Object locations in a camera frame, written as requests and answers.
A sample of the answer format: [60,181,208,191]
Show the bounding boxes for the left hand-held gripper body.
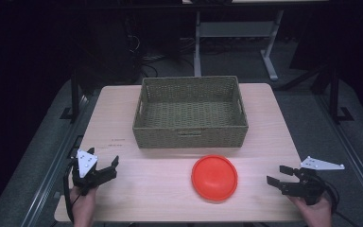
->
[70,148,118,197]

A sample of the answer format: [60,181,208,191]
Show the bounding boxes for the black metal stand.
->
[326,64,355,125]
[59,67,84,123]

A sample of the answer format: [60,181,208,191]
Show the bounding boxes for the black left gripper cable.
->
[62,159,78,223]

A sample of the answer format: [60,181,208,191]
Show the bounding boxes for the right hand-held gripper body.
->
[281,155,346,206]

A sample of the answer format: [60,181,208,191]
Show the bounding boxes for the aluminium rail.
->
[315,93,363,218]
[20,93,91,227]

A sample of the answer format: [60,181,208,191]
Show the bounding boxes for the person's right hand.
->
[287,195,333,227]

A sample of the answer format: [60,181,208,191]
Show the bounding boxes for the green woven basket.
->
[131,75,250,149]

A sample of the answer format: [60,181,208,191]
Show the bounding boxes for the orange plastic disc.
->
[191,154,239,202]

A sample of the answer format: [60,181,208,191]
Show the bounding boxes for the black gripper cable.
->
[62,159,78,223]
[313,174,360,227]

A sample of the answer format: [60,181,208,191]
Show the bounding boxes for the grey metal desk frame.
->
[193,9,285,82]

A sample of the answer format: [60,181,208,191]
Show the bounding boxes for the person's left hand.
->
[69,185,99,227]

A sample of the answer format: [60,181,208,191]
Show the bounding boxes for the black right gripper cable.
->
[313,174,360,227]

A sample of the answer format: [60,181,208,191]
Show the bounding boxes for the black floor cables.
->
[124,17,197,79]

